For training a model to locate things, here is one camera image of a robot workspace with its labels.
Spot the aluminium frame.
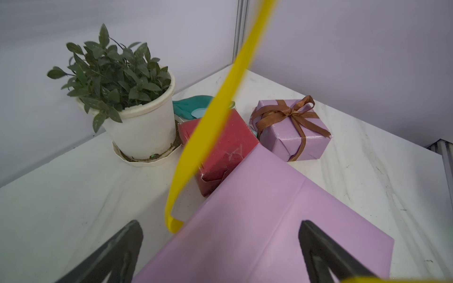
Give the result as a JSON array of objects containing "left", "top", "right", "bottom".
[{"left": 232, "top": 0, "right": 250, "bottom": 62}]

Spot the green potted plant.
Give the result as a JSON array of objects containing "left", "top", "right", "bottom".
[{"left": 47, "top": 24, "right": 171, "bottom": 132}]

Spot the brown satin ribbon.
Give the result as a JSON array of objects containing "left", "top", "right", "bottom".
[{"left": 250, "top": 94, "right": 332, "bottom": 163}]

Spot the small purple gift box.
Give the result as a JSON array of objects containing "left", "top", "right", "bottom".
[{"left": 249, "top": 98, "right": 333, "bottom": 163}]

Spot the large purple gift box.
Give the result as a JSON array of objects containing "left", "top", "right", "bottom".
[{"left": 134, "top": 145, "right": 394, "bottom": 283}]

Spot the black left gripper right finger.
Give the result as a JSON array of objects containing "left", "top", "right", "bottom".
[{"left": 298, "top": 220, "right": 377, "bottom": 283}]

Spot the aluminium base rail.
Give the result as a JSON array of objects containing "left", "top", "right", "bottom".
[{"left": 425, "top": 139, "right": 453, "bottom": 213}]

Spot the teal cloth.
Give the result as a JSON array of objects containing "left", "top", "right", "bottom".
[{"left": 173, "top": 95, "right": 214, "bottom": 121}]

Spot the red gift box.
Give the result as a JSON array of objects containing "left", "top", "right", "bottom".
[{"left": 195, "top": 109, "right": 259, "bottom": 197}]

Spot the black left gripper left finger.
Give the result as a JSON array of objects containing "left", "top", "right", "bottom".
[{"left": 58, "top": 220, "right": 143, "bottom": 283}]

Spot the white plant pot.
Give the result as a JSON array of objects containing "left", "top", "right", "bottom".
[{"left": 102, "top": 71, "right": 181, "bottom": 167}]

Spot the yellow satin ribbon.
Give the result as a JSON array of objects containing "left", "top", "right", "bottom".
[{"left": 165, "top": 1, "right": 453, "bottom": 283}]

